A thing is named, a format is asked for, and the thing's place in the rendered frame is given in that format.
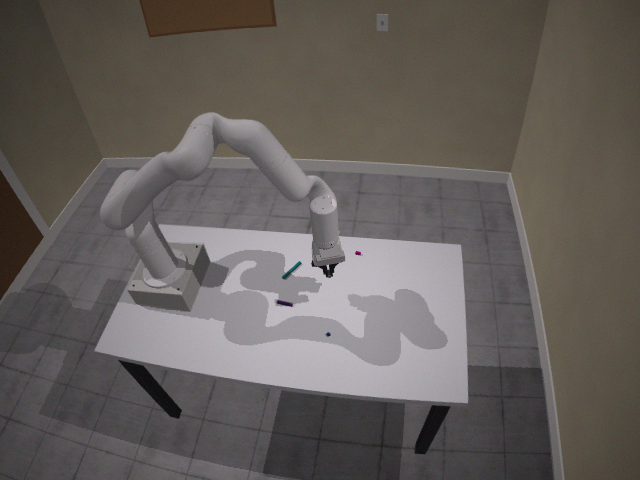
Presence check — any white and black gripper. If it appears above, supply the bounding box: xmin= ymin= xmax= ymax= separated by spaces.
xmin=311 ymin=238 xmax=342 ymax=278

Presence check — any teal rectangular rod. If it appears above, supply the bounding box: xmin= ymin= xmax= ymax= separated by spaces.
xmin=282 ymin=261 xmax=301 ymax=279

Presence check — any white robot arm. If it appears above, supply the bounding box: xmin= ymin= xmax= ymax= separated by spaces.
xmin=100 ymin=112 xmax=345 ymax=288

